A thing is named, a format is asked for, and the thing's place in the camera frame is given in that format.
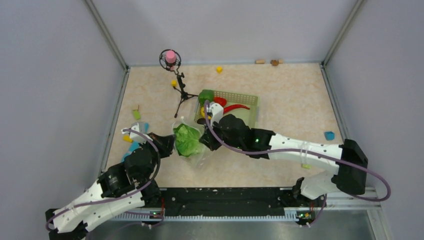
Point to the green toy bell pepper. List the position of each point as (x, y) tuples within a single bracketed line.
[(206, 95)]

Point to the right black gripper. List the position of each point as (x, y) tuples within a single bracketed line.
[(207, 139)]

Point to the yellow cube near wall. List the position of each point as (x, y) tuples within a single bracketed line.
[(219, 69)]

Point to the green wooden block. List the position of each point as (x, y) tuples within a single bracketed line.
[(136, 114)]

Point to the blue cylinder toy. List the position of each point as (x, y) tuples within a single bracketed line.
[(133, 146)]

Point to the green toy cabbage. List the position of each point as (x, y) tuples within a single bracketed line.
[(187, 140)]

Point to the pink microphone on tripod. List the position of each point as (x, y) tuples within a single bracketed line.
[(170, 60)]

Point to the red orange toy pepper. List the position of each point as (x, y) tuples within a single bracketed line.
[(220, 100)]

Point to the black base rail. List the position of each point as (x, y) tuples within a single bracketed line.
[(229, 201)]

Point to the clear zip top bag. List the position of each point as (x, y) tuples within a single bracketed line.
[(197, 161)]

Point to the blue toy block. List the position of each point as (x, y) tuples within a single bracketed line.
[(329, 135)]

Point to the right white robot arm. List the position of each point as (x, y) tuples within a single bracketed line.
[(344, 165)]

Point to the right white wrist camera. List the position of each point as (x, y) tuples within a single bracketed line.
[(213, 112)]

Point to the brown cork piece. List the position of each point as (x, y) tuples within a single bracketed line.
[(274, 62)]

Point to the red toy chili pepper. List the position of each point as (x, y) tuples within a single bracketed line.
[(230, 108)]

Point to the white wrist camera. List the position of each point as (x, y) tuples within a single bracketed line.
[(135, 130), (213, 112)]

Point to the yellow wooden block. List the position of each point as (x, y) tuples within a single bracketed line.
[(127, 139)]

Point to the yellow toy lemon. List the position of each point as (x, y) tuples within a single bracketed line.
[(202, 112)]

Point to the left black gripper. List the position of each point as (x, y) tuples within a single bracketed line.
[(165, 143)]

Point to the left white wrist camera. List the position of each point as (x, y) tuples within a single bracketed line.
[(135, 130)]

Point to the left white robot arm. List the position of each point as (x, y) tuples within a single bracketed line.
[(125, 186)]

